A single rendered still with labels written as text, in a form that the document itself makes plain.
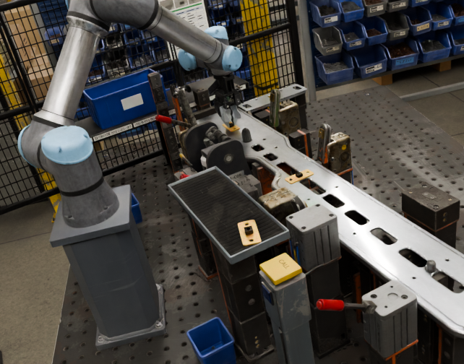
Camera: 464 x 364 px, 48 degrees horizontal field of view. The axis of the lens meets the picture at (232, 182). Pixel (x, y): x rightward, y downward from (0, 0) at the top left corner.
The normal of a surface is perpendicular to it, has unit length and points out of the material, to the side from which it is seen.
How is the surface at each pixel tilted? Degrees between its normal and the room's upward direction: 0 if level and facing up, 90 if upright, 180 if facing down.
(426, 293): 0
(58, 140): 7
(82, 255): 90
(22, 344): 0
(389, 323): 90
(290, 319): 90
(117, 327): 90
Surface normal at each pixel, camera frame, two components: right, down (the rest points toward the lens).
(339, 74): 0.19, 0.60
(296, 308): 0.44, 0.39
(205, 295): -0.18, -0.85
